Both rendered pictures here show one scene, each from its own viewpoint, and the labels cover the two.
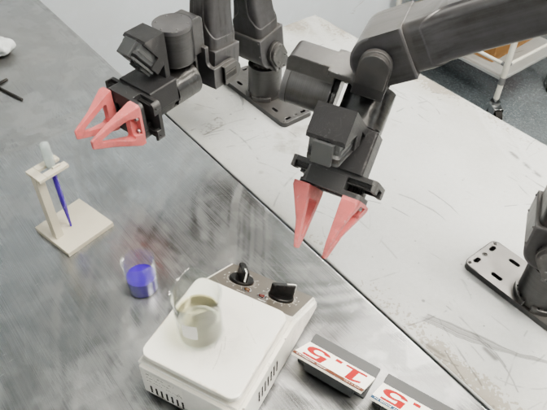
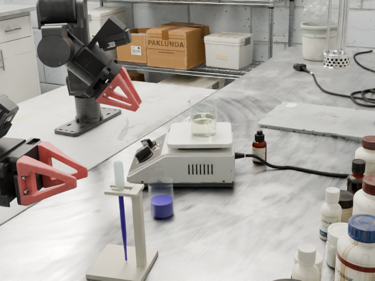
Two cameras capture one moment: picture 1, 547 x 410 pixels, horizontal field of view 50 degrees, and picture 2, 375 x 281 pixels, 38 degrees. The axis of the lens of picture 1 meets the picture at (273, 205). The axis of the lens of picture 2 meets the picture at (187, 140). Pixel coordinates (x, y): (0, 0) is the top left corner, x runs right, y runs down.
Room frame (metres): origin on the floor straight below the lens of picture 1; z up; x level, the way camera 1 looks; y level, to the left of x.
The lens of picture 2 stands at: (0.76, 0.93, 1.34)
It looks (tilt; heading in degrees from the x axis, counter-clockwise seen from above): 21 degrees down; 247
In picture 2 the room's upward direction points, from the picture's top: 2 degrees counter-clockwise
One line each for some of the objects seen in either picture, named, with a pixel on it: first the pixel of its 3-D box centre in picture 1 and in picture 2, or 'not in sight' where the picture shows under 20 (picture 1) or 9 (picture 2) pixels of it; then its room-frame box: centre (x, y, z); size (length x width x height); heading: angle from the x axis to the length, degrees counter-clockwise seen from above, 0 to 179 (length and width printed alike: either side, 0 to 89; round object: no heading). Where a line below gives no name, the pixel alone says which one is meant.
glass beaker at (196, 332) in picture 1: (198, 309); (202, 117); (0.36, 0.08, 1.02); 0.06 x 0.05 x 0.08; 13
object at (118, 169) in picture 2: not in sight; (118, 177); (0.59, 0.30, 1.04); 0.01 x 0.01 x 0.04; 51
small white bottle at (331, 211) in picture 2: not in sight; (331, 213); (0.28, 0.36, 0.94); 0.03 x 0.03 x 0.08
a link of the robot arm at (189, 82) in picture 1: (177, 79); not in sight; (0.77, 0.15, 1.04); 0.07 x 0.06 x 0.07; 142
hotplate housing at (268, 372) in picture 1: (229, 338); (187, 155); (0.38, 0.05, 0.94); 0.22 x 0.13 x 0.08; 153
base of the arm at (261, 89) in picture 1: (264, 79); not in sight; (0.94, 0.02, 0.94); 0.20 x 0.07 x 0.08; 39
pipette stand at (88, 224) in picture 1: (64, 197); (120, 226); (0.59, 0.29, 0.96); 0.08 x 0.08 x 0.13; 52
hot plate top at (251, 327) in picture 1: (216, 334); (200, 134); (0.36, 0.06, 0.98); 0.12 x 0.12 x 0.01; 63
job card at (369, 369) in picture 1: (336, 361); not in sight; (0.36, -0.08, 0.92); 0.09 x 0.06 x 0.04; 57
